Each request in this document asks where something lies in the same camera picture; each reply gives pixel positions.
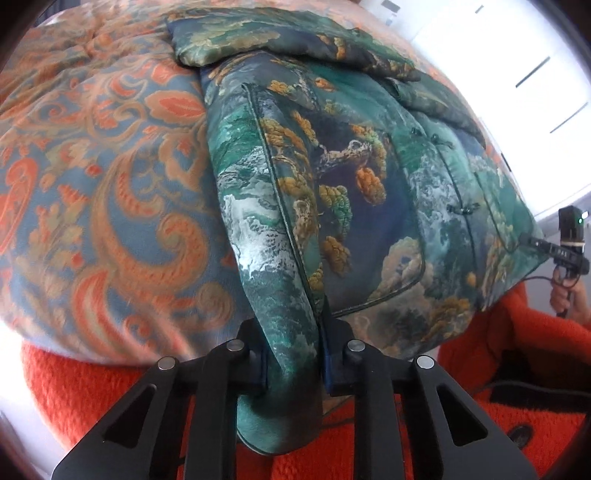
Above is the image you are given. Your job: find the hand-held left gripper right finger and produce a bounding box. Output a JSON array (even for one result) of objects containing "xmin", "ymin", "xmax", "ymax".
[{"xmin": 323, "ymin": 318, "xmax": 539, "ymax": 480}]

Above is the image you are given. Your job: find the green patterned padded jacket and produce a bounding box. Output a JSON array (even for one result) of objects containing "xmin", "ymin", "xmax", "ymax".
[{"xmin": 166, "ymin": 0, "xmax": 546, "ymax": 455}]

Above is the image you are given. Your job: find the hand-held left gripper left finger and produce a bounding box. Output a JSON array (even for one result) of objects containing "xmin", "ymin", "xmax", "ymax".
[{"xmin": 53, "ymin": 323, "xmax": 278, "ymax": 480}]

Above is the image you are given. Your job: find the orange paisley quilt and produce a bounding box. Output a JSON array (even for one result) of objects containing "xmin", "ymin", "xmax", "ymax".
[{"xmin": 0, "ymin": 0, "xmax": 513, "ymax": 370}]

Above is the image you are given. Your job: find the white wardrobe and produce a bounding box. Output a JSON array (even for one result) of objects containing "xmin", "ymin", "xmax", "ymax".
[{"xmin": 406, "ymin": 0, "xmax": 591, "ymax": 222}]

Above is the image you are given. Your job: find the person's right hand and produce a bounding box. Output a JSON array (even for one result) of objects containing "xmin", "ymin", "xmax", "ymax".
[{"xmin": 549, "ymin": 268, "xmax": 584, "ymax": 319}]

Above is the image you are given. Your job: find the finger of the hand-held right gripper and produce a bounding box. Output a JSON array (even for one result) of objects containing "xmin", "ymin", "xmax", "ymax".
[{"xmin": 519, "ymin": 234, "xmax": 556, "ymax": 257}]

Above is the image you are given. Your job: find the black cable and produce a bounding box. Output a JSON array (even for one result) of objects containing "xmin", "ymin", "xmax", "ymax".
[
  {"xmin": 480, "ymin": 378, "xmax": 591, "ymax": 403},
  {"xmin": 505, "ymin": 274, "xmax": 566, "ymax": 319}
]

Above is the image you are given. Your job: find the person's right forearm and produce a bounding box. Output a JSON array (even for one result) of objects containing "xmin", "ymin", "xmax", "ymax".
[{"xmin": 573, "ymin": 277, "xmax": 591, "ymax": 326}]

